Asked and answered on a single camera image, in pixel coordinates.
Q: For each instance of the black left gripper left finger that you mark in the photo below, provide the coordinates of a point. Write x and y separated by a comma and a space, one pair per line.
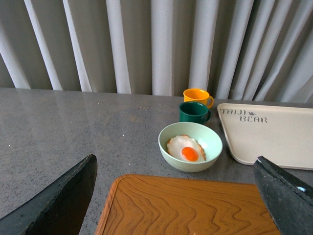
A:
60, 208

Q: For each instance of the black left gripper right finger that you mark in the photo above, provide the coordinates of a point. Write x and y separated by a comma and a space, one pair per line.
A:
288, 199

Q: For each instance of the cream bear serving tray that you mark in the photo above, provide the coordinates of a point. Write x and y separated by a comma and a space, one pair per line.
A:
283, 135

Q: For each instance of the wooden cutting board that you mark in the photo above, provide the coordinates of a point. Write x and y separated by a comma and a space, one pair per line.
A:
153, 205

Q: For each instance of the light green bowl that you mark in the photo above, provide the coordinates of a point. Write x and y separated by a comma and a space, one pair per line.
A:
206, 137

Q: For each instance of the fake fried egg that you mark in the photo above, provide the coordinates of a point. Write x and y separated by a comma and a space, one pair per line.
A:
185, 148

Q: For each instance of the dark green mug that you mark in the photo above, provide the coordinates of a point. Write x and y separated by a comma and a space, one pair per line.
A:
195, 112

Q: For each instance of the yellow mug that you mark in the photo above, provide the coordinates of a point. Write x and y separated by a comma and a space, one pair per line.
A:
198, 95

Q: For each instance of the white pleated curtain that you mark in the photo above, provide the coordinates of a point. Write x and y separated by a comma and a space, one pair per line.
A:
258, 50

